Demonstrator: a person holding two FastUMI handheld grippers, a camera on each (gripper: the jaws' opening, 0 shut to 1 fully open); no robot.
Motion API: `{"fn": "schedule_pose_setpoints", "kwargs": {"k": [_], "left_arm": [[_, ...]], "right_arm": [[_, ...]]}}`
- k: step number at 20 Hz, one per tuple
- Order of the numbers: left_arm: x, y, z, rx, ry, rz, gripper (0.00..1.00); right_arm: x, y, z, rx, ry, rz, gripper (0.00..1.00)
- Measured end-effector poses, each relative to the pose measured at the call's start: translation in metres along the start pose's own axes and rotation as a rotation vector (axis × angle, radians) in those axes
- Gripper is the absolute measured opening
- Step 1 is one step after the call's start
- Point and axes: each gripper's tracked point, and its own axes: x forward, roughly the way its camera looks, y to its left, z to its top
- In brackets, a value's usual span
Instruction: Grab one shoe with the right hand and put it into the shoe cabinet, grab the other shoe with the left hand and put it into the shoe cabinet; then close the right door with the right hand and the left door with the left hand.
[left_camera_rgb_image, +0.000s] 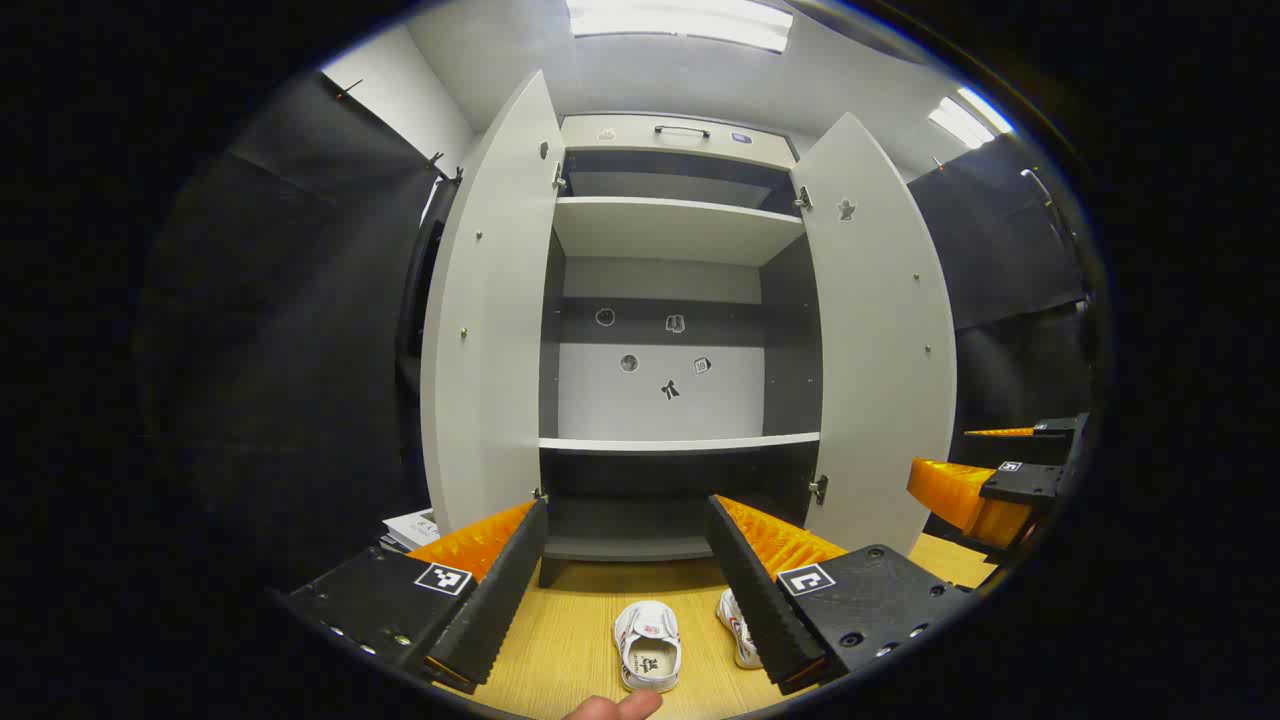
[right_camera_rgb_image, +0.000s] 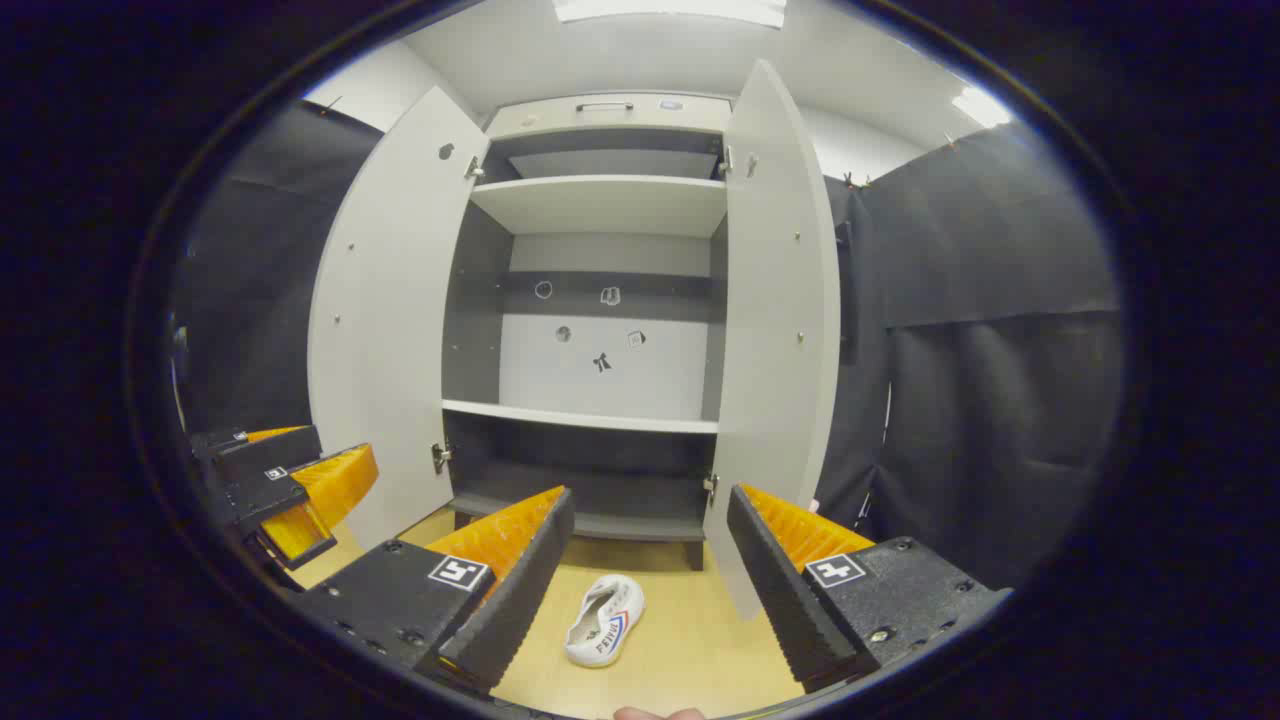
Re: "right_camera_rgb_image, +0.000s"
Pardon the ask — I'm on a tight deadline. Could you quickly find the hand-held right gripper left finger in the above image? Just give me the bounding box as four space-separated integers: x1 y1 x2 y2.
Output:
295 486 577 696

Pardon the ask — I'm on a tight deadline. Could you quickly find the grey white shoe cabinet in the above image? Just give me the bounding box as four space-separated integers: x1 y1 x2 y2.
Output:
440 93 736 571

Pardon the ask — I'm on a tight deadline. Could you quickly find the black backdrop cloth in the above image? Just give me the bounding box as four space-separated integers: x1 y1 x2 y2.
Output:
815 120 1126 591
170 100 386 441

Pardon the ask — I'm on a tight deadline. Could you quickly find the grey cabinet door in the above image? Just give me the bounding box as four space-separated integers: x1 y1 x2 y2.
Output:
307 85 491 551
703 58 841 621

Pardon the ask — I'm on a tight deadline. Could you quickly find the ceiling light panel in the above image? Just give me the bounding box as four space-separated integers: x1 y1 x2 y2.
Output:
553 0 786 29
950 85 1013 129

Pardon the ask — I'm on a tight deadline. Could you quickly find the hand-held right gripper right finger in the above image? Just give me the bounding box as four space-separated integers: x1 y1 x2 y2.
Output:
726 484 1013 695

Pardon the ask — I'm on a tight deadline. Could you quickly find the white canvas shoe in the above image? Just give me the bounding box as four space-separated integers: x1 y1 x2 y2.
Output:
565 574 647 669

